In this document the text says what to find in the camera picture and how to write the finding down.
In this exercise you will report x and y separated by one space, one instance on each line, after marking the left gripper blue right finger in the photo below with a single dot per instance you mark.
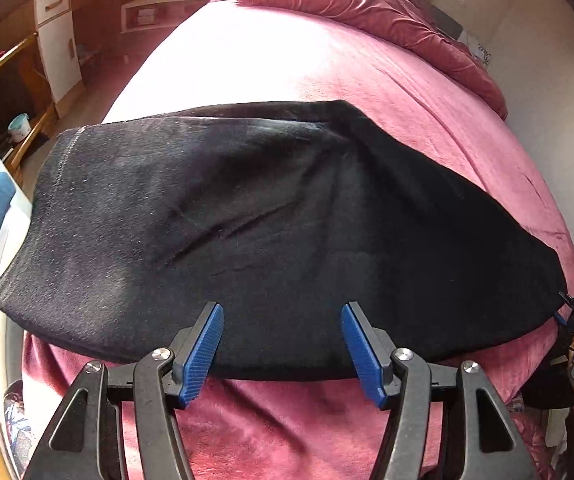
370 351

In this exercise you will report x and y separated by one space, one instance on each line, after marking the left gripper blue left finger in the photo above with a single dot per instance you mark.
194 350

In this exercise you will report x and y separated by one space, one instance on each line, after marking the black pants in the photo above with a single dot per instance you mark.
282 213

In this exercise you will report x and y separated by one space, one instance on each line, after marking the teal plastic container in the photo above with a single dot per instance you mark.
19 128

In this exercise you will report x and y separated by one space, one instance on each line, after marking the wooden shelf desk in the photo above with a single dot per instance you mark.
24 89

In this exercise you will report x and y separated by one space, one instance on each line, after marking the low white shelf unit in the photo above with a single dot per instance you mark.
143 15

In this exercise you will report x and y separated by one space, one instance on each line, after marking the white wooden cabinet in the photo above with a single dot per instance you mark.
55 36

